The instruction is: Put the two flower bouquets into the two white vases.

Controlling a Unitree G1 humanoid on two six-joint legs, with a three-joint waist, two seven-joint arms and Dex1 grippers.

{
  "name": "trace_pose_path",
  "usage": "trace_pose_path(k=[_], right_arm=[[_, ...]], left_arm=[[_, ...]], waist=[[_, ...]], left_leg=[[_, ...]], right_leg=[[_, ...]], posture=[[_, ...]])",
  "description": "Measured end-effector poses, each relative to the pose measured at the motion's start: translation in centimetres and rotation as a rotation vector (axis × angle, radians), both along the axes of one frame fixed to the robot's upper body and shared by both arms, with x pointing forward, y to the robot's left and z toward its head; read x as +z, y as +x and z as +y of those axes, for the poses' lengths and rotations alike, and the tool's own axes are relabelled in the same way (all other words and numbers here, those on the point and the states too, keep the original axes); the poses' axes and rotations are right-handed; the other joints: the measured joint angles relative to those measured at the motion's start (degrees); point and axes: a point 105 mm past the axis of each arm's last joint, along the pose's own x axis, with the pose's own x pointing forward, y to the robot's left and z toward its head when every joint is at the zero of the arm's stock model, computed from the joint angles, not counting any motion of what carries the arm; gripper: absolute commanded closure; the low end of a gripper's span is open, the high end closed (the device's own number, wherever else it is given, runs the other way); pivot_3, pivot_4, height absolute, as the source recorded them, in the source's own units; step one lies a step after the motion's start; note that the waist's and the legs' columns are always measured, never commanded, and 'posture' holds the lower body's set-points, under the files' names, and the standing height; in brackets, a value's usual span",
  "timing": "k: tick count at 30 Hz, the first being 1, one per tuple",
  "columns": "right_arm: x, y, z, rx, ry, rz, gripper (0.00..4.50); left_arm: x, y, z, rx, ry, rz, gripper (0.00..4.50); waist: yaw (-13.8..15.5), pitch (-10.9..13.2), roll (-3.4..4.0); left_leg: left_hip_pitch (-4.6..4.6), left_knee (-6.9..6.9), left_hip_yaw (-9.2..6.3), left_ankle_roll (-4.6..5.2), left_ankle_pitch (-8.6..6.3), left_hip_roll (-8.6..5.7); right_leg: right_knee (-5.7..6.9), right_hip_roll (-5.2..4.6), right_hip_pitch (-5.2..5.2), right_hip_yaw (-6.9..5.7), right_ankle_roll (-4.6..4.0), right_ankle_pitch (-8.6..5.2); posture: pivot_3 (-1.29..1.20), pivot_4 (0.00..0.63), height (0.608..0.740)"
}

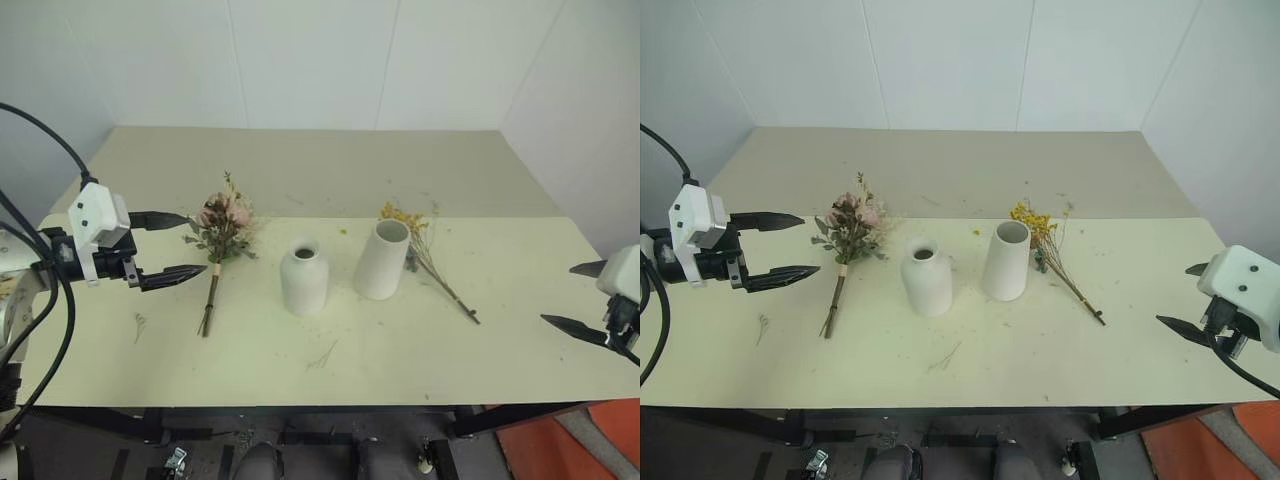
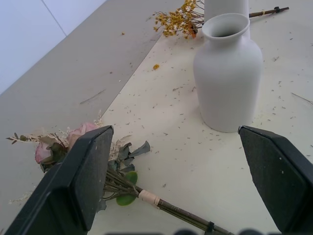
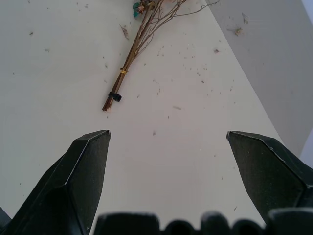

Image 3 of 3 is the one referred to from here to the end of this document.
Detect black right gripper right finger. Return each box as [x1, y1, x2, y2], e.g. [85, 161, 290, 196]
[226, 130, 313, 223]

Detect small green-brown food scrap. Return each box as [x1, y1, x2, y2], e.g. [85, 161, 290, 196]
[227, 27, 244, 37]

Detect dried leaf fragment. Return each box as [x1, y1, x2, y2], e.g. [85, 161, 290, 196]
[119, 24, 130, 40]

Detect dried flower bouquet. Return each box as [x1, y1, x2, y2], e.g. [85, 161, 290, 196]
[101, 0, 221, 112]

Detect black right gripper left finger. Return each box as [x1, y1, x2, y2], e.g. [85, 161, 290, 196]
[0, 129, 112, 235]

